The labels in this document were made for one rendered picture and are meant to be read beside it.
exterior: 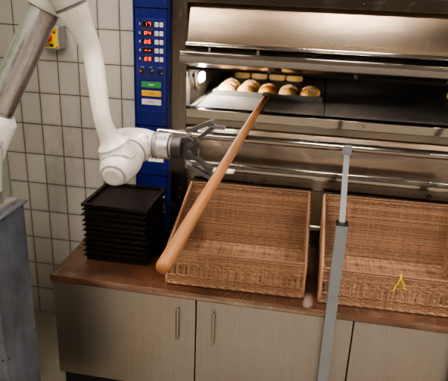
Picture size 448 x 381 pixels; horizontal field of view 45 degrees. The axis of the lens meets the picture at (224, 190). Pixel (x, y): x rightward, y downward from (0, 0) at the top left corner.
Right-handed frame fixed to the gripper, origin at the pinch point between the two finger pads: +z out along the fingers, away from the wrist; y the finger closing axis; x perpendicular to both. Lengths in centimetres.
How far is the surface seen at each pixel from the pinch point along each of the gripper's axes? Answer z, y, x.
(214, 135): -11.1, 2.4, -26.9
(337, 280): 39, 45, -4
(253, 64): -1, -22, -50
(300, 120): 19, 3, -64
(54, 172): -97, 38, -64
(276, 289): 17, 58, -15
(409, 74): 59, -22, -50
